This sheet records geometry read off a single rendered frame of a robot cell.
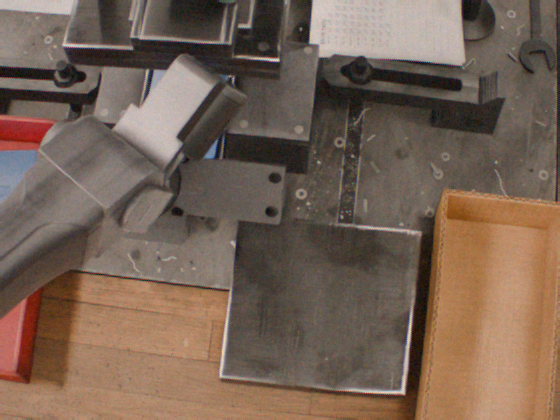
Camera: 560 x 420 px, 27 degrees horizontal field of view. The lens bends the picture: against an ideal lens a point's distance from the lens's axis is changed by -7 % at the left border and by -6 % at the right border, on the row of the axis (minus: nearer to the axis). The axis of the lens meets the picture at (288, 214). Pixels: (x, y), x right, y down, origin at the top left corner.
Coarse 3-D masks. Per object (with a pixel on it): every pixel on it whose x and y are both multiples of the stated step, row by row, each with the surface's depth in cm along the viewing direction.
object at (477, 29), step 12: (468, 0) 119; (480, 0) 119; (468, 12) 121; (480, 12) 123; (492, 12) 124; (468, 24) 123; (480, 24) 123; (492, 24) 124; (468, 36) 123; (480, 36) 123
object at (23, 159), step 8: (0, 152) 118; (8, 152) 118; (16, 152) 118; (24, 152) 118; (32, 152) 118; (0, 160) 118; (8, 160) 118; (16, 160) 118; (24, 160) 118; (32, 160) 118; (0, 168) 118; (8, 168) 118; (16, 168) 118; (24, 168) 118; (0, 176) 117; (8, 176) 117; (16, 176) 117; (0, 184) 117; (8, 184) 117; (16, 184) 117
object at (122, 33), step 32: (96, 0) 98; (128, 0) 98; (160, 0) 93; (192, 0) 93; (256, 0) 97; (288, 0) 99; (96, 32) 97; (128, 32) 97; (160, 32) 92; (192, 32) 92; (224, 32) 92; (256, 32) 97; (96, 64) 99; (128, 64) 99; (160, 64) 98; (224, 64) 97; (256, 64) 97
